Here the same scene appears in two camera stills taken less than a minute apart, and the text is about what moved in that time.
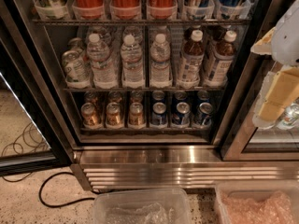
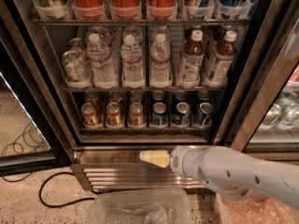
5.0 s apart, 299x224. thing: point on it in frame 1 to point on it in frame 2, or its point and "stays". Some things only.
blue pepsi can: (205, 115) stays
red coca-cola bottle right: (162, 2) stays
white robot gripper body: (287, 42) to (177, 160)
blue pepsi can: (158, 96) stays
